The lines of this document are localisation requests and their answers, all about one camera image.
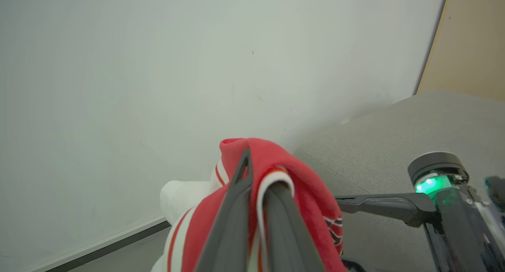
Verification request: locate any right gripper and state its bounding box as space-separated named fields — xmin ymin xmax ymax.
xmin=335 ymin=152 xmax=505 ymax=272

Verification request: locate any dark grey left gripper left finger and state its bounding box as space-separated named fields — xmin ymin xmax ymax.
xmin=194 ymin=147 xmax=253 ymax=272

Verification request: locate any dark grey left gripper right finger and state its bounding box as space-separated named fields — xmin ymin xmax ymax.
xmin=263 ymin=182 xmax=326 ymax=272

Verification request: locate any red and white jersey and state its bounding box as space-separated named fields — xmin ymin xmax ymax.
xmin=151 ymin=137 xmax=348 ymax=272

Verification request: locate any white baseboard strip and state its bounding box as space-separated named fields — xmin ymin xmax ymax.
xmin=24 ymin=215 xmax=171 ymax=272

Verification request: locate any beige wooden panel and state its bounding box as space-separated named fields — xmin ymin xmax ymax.
xmin=414 ymin=0 xmax=505 ymax=103

